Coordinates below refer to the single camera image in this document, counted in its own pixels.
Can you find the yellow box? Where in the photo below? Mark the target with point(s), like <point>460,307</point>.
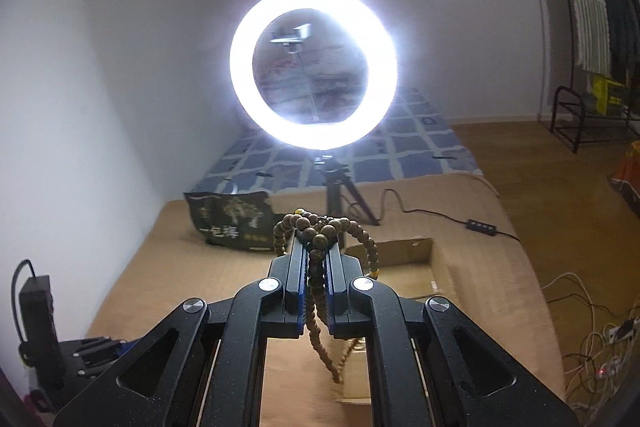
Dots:
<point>607,94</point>

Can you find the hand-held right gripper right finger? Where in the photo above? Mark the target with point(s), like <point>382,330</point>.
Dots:
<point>340,272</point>

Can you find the metal phone holder clamp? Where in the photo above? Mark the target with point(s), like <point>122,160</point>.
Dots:
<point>300,29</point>

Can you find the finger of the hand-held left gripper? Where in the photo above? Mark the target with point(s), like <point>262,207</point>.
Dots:
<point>90,369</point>
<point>100,347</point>

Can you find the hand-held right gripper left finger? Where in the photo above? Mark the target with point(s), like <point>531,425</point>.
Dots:
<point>294,267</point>

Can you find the orange cloth covered seat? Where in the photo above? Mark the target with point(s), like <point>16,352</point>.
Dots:
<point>630,177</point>

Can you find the black clothes rack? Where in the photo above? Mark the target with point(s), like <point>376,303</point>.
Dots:
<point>575,127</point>

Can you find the blue checkered bedsheet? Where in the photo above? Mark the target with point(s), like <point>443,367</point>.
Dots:
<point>425,147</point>

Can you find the dark snack bag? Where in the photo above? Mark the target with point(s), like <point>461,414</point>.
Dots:
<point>225,222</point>

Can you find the dark hanging clothes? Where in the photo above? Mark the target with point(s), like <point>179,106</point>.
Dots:
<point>622,32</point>

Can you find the cardboard box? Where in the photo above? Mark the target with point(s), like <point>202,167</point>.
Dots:
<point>400,252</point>

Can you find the black tripod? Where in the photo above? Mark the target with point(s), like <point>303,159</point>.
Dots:
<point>332,192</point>

